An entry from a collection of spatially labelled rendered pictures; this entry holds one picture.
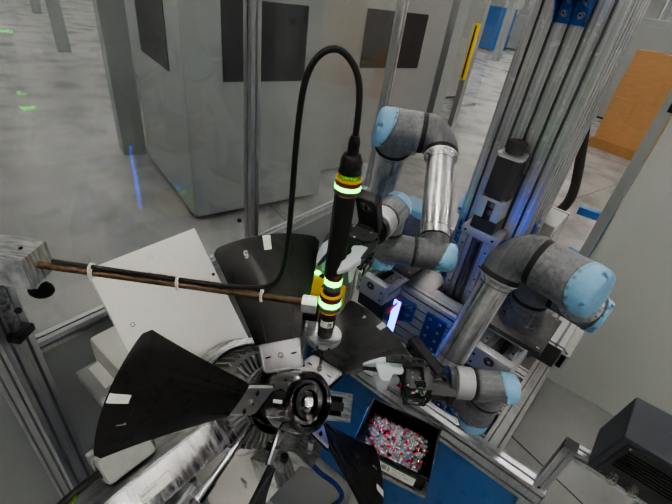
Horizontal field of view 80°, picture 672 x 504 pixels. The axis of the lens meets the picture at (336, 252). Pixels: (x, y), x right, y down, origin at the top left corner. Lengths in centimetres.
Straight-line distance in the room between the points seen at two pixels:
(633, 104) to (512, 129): 723
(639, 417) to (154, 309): 107
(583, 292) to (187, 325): 86
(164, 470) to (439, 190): 87
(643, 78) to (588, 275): 780
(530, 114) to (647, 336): 158
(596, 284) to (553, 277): 8
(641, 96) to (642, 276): 635
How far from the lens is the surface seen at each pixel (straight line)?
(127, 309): 98
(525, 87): 146
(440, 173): 112
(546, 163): 148
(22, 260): 94
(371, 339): 104
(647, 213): 240
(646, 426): 111
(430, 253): 99
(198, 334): 103
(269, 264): 87
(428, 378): 96
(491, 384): 102
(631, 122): 872
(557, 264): 96
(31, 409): 131
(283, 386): 83
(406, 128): 119
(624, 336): 271
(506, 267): 99
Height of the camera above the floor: 192
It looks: 34 degrees down
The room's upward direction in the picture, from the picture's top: 9 degrees clockwise
